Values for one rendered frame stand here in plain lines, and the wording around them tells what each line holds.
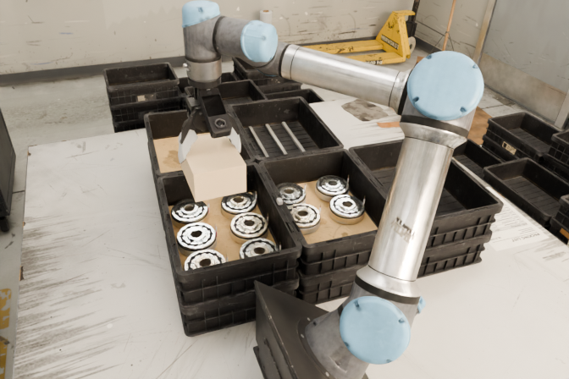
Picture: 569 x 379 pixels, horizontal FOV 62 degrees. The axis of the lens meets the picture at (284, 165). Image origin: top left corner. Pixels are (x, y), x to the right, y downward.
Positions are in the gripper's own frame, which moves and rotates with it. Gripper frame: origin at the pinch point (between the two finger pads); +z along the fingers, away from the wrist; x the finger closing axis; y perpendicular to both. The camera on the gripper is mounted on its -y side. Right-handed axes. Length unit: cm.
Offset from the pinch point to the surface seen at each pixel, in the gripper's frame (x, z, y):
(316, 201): -33.8, 27.4, 8.4
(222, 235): -2.6, 27.5, 3.4
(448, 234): -60, 25, -20
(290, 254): -13.4, 18.2, -18.5
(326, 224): -31.9, 27.5, -2.2
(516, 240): -94, 41, -17
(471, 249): -71, 34, -20
